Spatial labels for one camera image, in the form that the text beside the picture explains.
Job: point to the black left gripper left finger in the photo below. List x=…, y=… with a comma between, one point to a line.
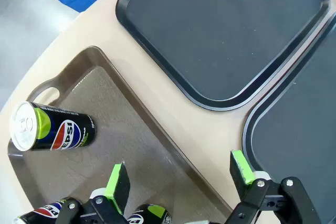
x=119, y=184

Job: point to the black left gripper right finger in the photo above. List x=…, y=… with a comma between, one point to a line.
x=240, y=171

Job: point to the black Pepsi can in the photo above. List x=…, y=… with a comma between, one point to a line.
x=65, y=132
x=42, y=212
x=152, y=213

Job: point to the black plastic tray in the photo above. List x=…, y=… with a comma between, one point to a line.
x=223, y=37
x=302, y=129

